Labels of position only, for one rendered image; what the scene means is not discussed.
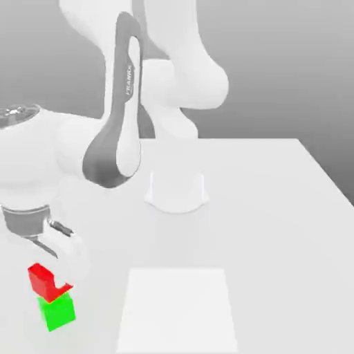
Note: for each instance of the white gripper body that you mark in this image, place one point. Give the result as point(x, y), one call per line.
point(65, 254)

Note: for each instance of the small red cube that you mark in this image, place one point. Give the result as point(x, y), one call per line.
point(40, 279)

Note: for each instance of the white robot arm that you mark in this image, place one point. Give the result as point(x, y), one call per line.
point(177, 83)

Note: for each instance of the small green cube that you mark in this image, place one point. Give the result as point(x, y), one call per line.
point(56, 314)

